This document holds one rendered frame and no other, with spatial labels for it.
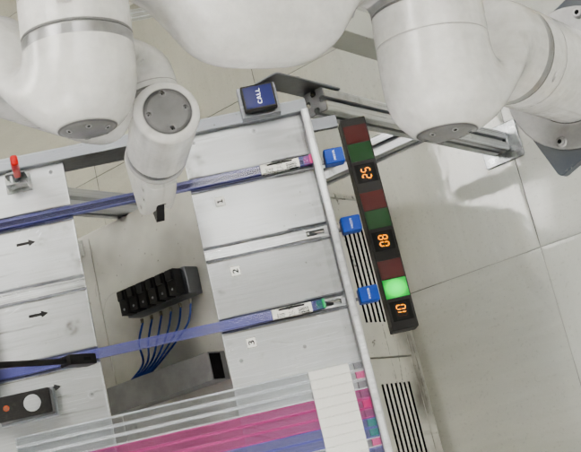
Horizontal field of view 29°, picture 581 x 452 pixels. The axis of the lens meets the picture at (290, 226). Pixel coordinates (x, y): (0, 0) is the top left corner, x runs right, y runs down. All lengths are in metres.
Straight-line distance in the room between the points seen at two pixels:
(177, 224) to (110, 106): 1.06
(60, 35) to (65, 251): 0.75
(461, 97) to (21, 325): 0.81
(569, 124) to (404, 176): 1.00
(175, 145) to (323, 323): 0.41
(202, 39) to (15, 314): 0.74
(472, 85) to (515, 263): 1.21
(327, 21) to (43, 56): 0.28
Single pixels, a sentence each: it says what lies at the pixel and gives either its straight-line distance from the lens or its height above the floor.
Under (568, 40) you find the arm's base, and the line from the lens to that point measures 1.40.
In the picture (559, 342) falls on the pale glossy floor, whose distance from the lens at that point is 2.30.
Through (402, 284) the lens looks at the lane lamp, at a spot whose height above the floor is 0.65.
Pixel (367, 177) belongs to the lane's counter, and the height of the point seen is 0.66.
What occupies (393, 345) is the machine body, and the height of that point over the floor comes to 0.15.
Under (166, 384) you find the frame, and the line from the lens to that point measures 2.00.
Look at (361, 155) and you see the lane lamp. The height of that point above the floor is 0.66.
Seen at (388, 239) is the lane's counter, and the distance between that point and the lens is 1.71.
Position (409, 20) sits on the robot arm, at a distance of 1.17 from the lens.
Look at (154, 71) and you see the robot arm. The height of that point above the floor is 1.07.
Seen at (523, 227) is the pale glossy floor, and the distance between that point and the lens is 2.34.
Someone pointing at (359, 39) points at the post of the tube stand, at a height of 0.34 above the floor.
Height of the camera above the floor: 2.08
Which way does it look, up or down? 52 degrees down
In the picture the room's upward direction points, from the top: 85 degrees counter-clockwise
